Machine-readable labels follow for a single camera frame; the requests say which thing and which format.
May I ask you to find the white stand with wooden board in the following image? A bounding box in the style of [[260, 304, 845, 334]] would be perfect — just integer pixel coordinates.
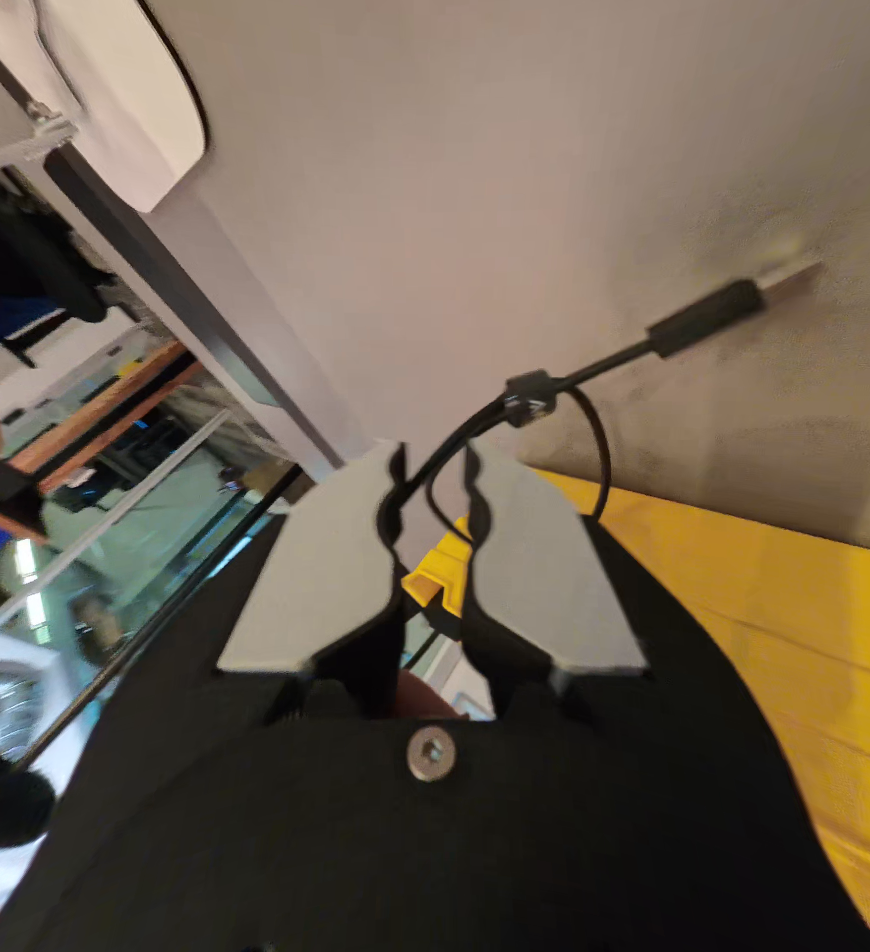
[[0, 0, 209, 488]]

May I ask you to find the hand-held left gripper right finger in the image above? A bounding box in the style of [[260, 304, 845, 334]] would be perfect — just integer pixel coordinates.
[[462, 437, 649, 720]]

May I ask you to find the yellow plastic bin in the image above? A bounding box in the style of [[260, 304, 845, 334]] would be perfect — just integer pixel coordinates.
[[401, 467, 870, 952]]

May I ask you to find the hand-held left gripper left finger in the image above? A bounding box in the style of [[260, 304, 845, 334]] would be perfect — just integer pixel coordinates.
[[216, 440, 408, 719]]

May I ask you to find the black usb cable dark plug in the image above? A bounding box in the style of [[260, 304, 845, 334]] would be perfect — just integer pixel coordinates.
[[405, 260, 826, 536]]

